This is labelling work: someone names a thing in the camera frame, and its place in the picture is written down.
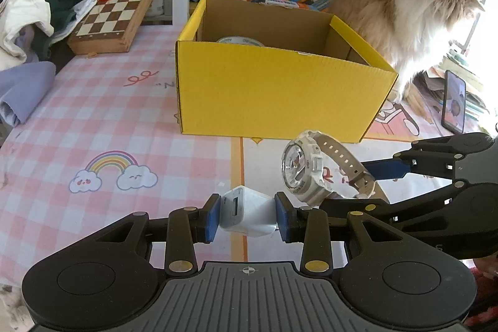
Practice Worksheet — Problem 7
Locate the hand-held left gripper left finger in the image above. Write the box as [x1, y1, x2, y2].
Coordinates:
[95, 194, 222, 280]

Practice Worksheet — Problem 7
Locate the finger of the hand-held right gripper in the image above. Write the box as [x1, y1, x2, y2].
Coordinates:
[319, 197, 452, 236]
[361, 138, 469, 189]

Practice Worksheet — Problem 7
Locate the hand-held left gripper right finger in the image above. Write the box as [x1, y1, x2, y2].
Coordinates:
[274, 192, 404, 274]

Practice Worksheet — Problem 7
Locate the white charger plug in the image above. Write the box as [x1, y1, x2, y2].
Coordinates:
[220, 185, 279, 238]

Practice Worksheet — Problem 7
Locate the white wrist watch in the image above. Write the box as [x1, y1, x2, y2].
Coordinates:
[281, 130, 377, 206]

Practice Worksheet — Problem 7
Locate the yellow cardboard box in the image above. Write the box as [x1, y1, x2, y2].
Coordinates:
[175, 0, 398, 144]

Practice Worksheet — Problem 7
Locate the grey tape roll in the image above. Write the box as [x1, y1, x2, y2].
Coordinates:
[216, 36, 266, 47]

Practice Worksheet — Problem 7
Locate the red fuzzy clothing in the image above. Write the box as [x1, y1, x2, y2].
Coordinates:
[465, 258, 498, 329]

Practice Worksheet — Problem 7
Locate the black smartphone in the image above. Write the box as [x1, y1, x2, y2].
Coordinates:
[441, 69, 467, 134]

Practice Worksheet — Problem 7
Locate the stack of books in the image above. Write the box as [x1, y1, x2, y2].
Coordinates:
[424, 44, 487, 123]

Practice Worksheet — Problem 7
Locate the fluffy orange white cat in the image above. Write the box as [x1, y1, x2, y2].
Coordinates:
[325, 0, 485, 115]

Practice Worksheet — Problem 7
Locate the pink checked tablecloth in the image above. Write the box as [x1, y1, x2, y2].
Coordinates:
[0, 25, 498, 290]

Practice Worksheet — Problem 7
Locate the white fuzzy cloth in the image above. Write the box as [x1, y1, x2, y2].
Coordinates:
[0, 283, 28, 321]

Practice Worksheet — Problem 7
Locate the wooden chessboard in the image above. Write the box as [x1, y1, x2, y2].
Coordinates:
[67, 0, 166, 56]

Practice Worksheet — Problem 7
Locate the lilac garment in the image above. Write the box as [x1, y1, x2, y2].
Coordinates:
[0, 61, 57, 127]

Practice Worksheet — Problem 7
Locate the dark clothes pile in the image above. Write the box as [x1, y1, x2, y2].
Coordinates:
[33, 0, 98, 62]

